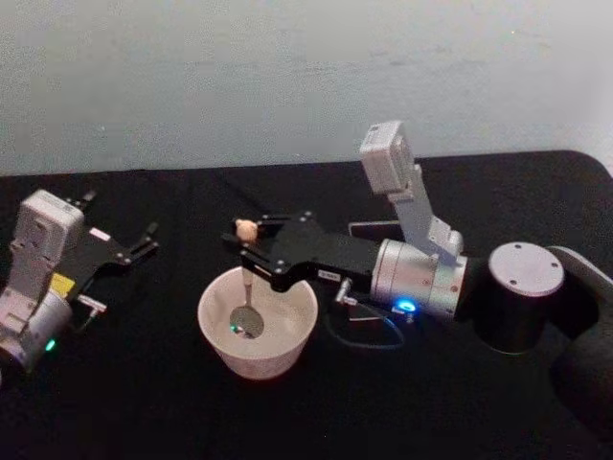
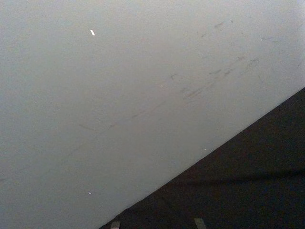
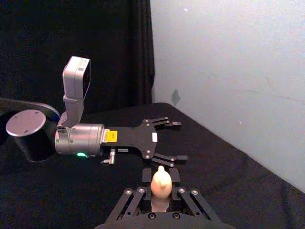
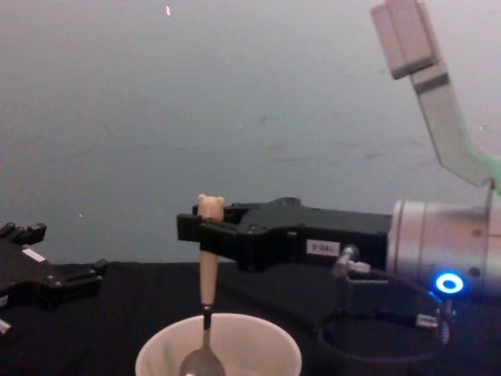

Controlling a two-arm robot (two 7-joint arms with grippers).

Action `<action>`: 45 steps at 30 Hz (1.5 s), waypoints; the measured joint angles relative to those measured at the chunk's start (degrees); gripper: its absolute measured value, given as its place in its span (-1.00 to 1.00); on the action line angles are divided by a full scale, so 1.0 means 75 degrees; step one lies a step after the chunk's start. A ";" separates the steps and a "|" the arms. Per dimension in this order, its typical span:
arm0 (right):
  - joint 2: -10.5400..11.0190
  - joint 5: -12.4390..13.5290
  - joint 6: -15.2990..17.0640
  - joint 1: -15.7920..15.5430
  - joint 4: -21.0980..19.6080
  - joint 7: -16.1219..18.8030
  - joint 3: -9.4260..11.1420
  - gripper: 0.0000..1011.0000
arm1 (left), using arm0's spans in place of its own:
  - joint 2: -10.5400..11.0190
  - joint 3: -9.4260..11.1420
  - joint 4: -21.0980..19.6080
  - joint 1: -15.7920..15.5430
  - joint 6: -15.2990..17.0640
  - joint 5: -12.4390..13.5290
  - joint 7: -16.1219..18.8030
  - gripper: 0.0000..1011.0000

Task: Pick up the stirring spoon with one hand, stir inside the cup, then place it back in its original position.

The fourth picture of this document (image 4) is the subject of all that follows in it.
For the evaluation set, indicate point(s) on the white cup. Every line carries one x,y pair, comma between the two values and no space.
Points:
258,340

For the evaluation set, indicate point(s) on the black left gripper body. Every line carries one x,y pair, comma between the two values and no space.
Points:
23,274

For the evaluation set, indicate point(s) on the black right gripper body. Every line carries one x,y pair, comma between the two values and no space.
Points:
313,231

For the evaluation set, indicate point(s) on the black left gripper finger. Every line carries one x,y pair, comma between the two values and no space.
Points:
27,232
78,280

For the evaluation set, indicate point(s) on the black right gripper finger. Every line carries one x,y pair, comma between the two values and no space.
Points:
235,215
219,237

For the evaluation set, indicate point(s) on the black table cloth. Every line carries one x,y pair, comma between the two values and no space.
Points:
98,344

